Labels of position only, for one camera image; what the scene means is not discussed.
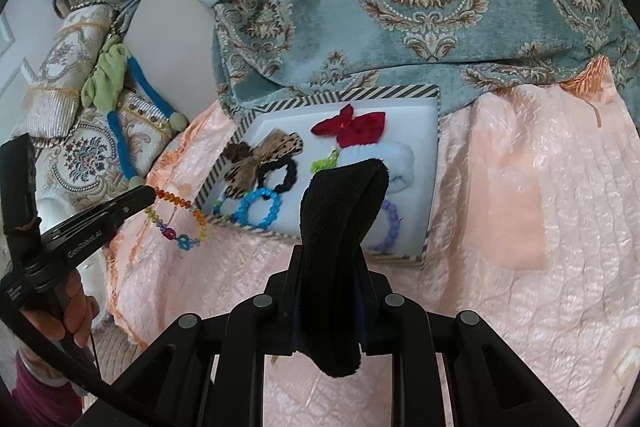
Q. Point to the person's left hand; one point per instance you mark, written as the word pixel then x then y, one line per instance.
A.
pixel 75 312

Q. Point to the cream gold bolster pillow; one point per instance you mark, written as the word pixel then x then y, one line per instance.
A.
pixel 65 57

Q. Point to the light blue scrunchie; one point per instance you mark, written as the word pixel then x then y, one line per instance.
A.
pixel 395 157

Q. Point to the leopard print hair bow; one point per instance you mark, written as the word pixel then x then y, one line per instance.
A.
pixel 280 147

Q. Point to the person's left forearm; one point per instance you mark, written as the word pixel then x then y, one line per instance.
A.
pixel 40 402

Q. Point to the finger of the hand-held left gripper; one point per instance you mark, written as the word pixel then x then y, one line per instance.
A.
pixel 125 207

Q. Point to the peach quilted bedspread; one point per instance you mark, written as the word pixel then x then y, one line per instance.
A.
pixel 500 207

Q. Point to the beige padded headboard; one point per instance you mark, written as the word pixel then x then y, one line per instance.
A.
pixel 170 37

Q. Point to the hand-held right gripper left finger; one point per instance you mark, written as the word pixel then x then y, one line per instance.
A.
pixel 280 307

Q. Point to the black scrunchie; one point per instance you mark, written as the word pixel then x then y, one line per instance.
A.
pixel 292 174

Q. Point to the floral embroidered pillow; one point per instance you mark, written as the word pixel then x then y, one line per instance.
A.
pixel 85 157

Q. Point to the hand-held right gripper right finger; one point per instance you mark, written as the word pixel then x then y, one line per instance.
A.
pixel 375 312

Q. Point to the green and blue plush toy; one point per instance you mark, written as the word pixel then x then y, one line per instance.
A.
pixel 107 72

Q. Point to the beige quilted mattress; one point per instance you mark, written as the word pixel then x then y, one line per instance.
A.
pixel 115 342

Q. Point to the brown scrunchie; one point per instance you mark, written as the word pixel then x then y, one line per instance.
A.
pixel 235 152

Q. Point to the striped cardboard box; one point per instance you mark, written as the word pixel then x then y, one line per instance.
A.
pixel 300 117

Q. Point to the black velvet headband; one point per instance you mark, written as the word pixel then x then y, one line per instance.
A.
pixel 335 232

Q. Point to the red hair bow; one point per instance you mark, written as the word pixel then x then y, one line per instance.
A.
pixel 355 127

